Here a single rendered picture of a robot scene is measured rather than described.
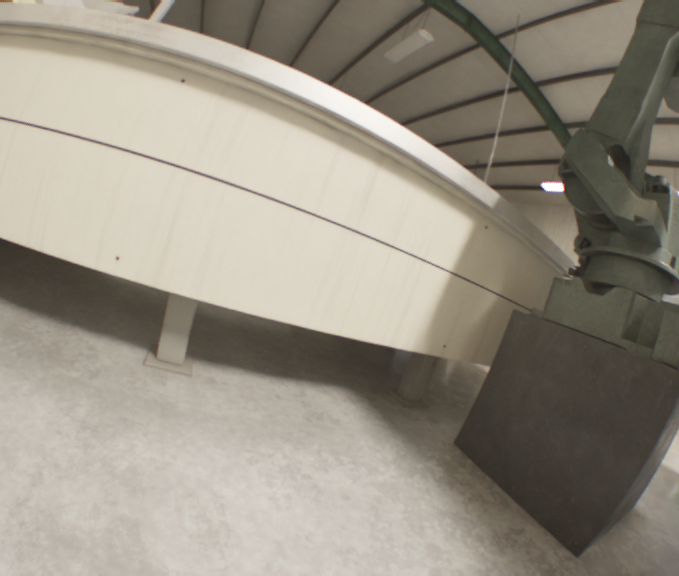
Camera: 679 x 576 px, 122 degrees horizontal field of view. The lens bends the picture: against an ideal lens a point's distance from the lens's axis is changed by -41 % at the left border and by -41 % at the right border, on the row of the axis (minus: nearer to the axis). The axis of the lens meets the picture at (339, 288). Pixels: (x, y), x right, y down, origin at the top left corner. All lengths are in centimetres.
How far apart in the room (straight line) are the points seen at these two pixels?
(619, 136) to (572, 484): 103
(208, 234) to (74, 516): 61
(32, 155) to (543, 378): 142
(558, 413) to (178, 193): 108
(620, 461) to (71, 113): 148
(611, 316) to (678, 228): 49
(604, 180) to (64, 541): 135
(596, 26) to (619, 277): 626
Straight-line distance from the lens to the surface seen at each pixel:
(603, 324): 96
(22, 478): 62
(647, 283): 110
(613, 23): 698
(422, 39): 627
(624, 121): 125
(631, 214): 98
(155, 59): 84
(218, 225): 74
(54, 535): 55
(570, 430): 92
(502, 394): 105
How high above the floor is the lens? 46
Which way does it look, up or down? 5 degrees down
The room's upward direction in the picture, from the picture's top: 20 degrees clockwise
